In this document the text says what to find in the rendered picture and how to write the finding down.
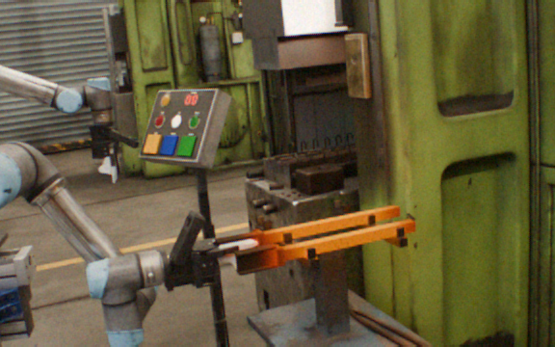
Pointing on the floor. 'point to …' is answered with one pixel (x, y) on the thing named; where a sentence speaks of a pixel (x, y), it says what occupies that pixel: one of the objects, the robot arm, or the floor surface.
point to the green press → (186, 74)
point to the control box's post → (206, 238)
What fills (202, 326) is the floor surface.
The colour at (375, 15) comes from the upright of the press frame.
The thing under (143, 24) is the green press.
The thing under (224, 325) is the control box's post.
